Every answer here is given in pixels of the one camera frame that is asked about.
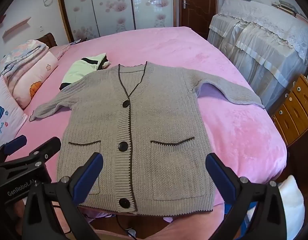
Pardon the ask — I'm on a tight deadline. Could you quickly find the brown wooden door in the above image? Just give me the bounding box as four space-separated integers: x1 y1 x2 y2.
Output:
181 0 217 39

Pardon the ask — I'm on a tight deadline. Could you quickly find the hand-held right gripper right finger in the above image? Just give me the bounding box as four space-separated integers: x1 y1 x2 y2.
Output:
205 152 287 240

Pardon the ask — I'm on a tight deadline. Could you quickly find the folded floral quilt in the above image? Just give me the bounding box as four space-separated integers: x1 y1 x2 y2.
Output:
0 39 50 80

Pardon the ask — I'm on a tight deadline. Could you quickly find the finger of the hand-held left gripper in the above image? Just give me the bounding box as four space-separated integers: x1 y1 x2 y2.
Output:
0 137 61 180
0 135 28 167

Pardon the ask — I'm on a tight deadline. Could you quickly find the pink plush bed blanket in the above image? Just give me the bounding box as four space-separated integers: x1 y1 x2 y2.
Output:
19 26 287 230

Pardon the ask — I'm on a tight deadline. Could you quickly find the floral sliding door wardrobe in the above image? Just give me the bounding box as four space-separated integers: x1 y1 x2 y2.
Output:
56 0 182 43

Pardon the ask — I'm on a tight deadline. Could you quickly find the green white black garment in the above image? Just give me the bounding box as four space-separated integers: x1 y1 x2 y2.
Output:
59 53 111 90

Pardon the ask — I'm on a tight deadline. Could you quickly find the wooden wall shelf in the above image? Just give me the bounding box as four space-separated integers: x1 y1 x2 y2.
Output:
2 17 32 38

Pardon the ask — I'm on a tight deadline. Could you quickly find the pink lace cloth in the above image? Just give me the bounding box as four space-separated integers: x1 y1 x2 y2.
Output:
55 44 72 60

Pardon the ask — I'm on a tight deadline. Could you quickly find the wooden drawer cabinet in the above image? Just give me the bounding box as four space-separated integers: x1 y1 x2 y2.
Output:
271 74 308 145

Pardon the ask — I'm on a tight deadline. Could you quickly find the black cable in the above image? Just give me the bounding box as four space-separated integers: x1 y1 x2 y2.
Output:
114 215 134 238

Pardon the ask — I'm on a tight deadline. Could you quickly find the white cloth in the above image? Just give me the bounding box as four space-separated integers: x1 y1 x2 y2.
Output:
246 175 305 240

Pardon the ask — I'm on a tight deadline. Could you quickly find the white pillow with blue print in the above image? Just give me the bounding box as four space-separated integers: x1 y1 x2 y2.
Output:
0 76 28 147

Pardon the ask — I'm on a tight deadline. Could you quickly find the grey knit cardigan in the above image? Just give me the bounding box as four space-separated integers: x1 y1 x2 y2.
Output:
29 62 266 215

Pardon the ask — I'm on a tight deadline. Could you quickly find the dark wooden bed frame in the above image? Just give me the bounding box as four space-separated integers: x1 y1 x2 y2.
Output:
35 32 58 48

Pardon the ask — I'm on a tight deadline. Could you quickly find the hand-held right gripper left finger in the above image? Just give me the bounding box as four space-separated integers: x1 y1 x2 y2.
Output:
21 152 104 240

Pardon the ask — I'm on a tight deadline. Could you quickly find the pink pillow with orange print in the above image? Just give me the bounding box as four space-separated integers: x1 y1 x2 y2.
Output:
10 51 59 110

